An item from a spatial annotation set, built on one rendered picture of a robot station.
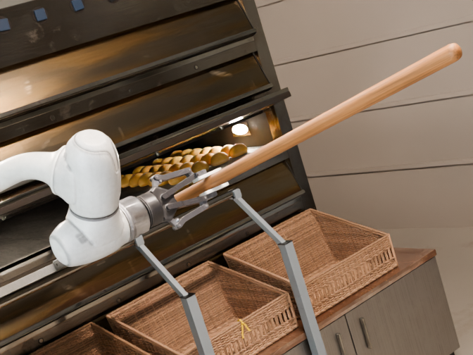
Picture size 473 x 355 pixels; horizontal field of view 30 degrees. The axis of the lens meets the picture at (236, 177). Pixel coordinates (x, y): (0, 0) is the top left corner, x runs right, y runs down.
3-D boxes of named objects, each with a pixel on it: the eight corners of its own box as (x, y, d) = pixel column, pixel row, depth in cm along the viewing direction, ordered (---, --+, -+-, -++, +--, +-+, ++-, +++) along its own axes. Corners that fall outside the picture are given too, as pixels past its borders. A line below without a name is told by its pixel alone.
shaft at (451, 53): (468, 55, 140) (459, 39, 140) (457, 60, 139) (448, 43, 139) (74, 260, 280) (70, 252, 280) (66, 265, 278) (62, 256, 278)
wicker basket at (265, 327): (124, 377, 355) (102, 315, 350) (226, 316, 388) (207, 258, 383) (195, 396, 317) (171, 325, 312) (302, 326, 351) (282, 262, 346)
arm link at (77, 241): (133, 255, 189) (134, 206, 181) (71, 284, 179) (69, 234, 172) (103, 230, 195) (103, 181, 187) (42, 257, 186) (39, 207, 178)
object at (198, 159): (108, 189, 441) (105, 179, 440) (182, 158, 469) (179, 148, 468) (174, 185, 393) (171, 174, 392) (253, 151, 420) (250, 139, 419)
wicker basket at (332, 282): (238, 310, 391) (219, 253, 386) (326, 260, 423) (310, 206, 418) (310, 322, 352) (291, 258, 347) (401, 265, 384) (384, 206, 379)
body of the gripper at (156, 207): (124, 200, 195) (158, 186, 201) (141, 235, 195) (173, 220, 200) (139, 191, 189) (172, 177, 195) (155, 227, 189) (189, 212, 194)
